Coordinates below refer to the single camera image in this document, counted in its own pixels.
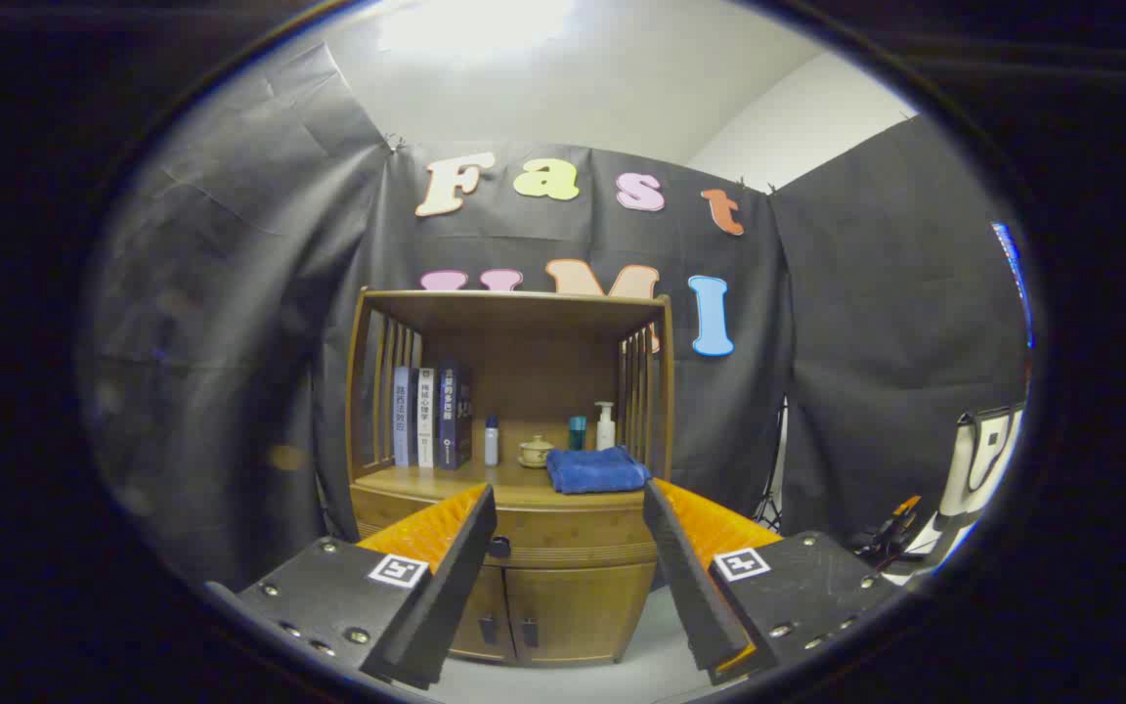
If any dark blue book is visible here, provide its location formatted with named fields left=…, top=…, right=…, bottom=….
left=436, top=360, right=474, bottom=471

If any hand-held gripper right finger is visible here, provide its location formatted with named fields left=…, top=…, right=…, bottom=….
left=643, top=477, right=901, bottom=685

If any light blue book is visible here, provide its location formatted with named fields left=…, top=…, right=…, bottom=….
left=393, top=366, right=419, bottom=467

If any white tote bag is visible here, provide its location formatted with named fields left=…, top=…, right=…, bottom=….
left=934, top=403, right=1025, bottom=534

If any black backdrop cloth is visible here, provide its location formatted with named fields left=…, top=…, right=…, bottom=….
left=79, top=39, right=1031, bottom=588

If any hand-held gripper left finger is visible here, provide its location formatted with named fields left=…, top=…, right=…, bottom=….
left=206, top=482, right=498, bottom=690

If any wooden cabinet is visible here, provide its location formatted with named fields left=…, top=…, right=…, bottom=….
left=346, top=286, right=676, bottom=668

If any white book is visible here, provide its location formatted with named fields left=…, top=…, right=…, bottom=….
left=416, top=368, right=438, bottom=468

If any black light stand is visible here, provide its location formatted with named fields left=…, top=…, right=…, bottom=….
left=754, top=396, right=789, bottom=534

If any orange and black clamp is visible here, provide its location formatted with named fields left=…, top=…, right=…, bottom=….
left=871, top=496, right=924, bottom=553

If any wooden cabinet door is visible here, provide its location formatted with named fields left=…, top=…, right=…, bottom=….
left=504, top=562, right=657, bottom=668
left=451, top=565, right=515, bottom=664

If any blue folded towel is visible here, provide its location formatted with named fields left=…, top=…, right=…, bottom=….
left=545, top=447, right=652, bottom=496

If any wooden countertop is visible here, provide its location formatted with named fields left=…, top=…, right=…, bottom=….
left=353, top=462, right=671, bottom=511

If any wooden drawer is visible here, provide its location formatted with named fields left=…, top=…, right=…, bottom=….
left=351, top=486, right=662, bottom=570

